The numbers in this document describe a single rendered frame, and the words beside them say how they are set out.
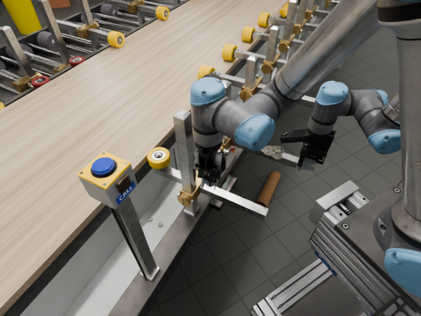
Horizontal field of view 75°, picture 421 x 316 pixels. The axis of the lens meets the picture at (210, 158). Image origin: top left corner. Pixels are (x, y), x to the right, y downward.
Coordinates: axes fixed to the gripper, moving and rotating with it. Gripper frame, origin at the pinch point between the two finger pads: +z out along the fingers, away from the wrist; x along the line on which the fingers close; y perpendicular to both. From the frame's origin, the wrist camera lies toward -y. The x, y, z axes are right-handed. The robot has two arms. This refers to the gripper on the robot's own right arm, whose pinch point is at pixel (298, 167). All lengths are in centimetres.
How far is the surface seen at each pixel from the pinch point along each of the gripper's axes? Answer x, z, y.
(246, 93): 16.4, -13.8, -29.5
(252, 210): -26.6, -1.2, -7.9
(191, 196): -31.7, -2.3, -27.8
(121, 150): -29, -8, -58
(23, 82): -13, -4, -137
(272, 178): 53, 75, -16
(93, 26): 39, -13, -137
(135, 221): -54, -21, -28
